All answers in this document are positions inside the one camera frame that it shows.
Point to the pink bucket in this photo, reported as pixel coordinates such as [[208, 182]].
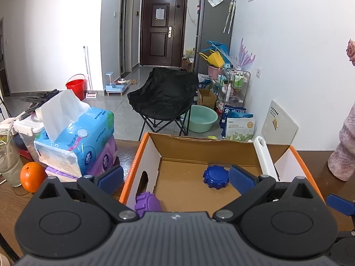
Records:
[[215, 72]]

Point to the blue gear toy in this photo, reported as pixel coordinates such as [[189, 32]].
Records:
[[216, 176]]

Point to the purple feather decoration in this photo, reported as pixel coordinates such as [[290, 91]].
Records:
[[244, 55]]

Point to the blue litter bag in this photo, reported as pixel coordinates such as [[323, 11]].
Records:
[[234, 113]]

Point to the black folding chair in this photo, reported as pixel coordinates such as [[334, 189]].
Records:
[[163, 94]]

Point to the folded umbrella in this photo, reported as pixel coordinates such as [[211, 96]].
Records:
[[230, 13]]

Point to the purple gear toy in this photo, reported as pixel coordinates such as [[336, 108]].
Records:
[[148, 203]]

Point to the white green litter bag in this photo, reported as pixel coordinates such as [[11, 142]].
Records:
[[240, 130]]

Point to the blue tissue pack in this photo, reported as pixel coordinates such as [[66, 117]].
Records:
[[83, 138]]

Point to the purple tissue pack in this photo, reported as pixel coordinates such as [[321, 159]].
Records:
[[106, 155]]

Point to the red bucket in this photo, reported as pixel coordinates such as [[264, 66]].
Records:
[[75, 87]]

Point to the white wall socket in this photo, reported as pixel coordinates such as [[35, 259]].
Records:
[[259, 73]]

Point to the blue pet feeder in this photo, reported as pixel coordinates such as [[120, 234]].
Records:
[[115, 87]]

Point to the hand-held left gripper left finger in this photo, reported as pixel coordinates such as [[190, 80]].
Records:
[[111, 178]]

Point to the pink ceramic vase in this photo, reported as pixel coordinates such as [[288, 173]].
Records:
[[345, 155]]

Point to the grey refrigerator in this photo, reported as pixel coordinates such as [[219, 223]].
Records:
[[213, 27]]

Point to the green plastic basin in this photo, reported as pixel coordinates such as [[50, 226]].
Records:
[[202, 119]]

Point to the glass cup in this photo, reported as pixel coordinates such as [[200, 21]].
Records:
[[9, 160]]

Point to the orange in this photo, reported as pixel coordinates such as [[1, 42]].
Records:
[[32, 177]]

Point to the brown entrance door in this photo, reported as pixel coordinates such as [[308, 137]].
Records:
[[162, 30]]

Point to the clear food container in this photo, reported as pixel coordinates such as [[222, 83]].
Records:
[[27, 133]]

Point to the small cardboard box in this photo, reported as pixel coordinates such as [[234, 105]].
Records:
[[206, 99]]

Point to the dried pink rose bouquet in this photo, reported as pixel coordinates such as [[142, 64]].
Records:
[[351, 51]]

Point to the red orange cardboard box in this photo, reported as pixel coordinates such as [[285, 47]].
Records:
[[183, 177]]

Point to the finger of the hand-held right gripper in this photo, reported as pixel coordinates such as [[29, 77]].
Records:
[[342, 205], [346, 249]]

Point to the white mop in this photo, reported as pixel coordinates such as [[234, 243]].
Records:
[[88, 72]]

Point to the white flat panel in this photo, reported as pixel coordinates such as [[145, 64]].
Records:
[[280, 127]]

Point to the clear plastic bag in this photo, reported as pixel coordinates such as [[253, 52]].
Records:
[[215, 0]]

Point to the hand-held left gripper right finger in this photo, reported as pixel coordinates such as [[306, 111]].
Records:
[[242, 180]]

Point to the white red lint brush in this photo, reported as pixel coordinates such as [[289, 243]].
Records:
[[265, 158]]

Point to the black folded stand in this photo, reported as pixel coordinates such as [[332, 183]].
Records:
[[41, 95]]

